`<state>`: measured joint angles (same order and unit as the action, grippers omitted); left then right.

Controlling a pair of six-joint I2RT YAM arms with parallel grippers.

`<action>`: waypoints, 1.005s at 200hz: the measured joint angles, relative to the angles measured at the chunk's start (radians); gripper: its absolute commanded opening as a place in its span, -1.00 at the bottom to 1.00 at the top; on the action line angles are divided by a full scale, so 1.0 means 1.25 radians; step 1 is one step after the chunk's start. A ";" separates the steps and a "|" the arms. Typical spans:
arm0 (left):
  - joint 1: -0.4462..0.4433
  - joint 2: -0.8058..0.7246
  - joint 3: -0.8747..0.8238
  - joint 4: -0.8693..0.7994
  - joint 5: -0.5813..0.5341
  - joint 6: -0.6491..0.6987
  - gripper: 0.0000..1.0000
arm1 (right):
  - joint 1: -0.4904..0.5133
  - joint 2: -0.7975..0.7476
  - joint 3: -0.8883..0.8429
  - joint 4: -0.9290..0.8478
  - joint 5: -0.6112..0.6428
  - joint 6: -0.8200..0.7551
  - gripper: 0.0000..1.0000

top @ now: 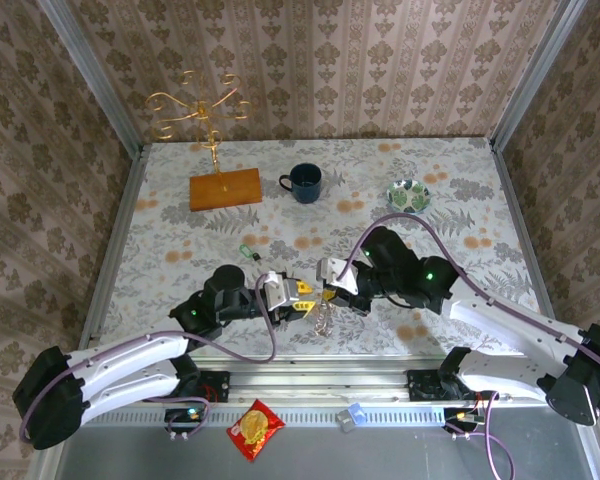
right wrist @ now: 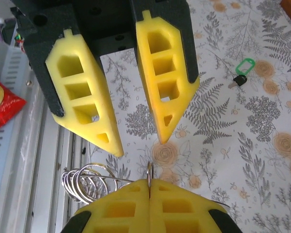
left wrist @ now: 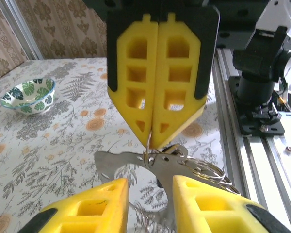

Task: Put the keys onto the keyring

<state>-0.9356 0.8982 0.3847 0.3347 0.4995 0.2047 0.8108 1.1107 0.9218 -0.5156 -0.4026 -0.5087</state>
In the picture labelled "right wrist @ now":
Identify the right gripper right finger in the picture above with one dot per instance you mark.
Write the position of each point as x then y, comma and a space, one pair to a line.
184, 213

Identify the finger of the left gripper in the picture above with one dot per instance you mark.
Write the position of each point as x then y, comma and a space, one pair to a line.
94, 116
165, 72

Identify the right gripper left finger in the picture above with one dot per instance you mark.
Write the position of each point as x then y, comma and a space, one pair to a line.
111, 213

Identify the green key tag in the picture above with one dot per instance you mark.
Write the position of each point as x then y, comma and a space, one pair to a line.
240, 69

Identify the black headed key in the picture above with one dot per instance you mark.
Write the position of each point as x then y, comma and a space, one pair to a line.
241, 80

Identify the red snack packet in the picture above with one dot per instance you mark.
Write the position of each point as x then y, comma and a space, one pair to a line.
4, 106

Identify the aluminium table edge rail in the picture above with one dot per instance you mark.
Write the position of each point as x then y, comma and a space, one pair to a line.
51, 170

